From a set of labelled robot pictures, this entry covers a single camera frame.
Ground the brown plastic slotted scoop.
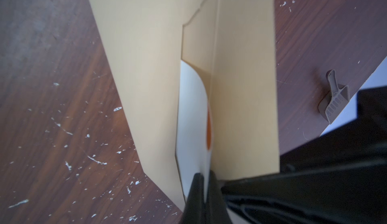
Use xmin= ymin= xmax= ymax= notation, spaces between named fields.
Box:
xmin=318 ymin=69 xmax=350 ymax=124

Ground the tan paper envelope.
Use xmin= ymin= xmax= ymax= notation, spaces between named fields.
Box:
xmin=89 ymin=0 xmax=279 ymax=209

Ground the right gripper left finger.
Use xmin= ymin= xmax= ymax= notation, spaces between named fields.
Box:
xmin=179 ymin=173 xmax=205 ymax=224

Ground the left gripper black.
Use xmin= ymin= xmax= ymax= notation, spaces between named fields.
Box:
xmin=222 ymin=87 xmax=387 ymax=224

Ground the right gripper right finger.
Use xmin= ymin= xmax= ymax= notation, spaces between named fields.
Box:
xmin=206 ymin=171 xmax=232 ymax=224

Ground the cream letter paper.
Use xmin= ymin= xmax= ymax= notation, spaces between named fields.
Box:
xmin=175 ymin=61 xmax=213 ymax=200

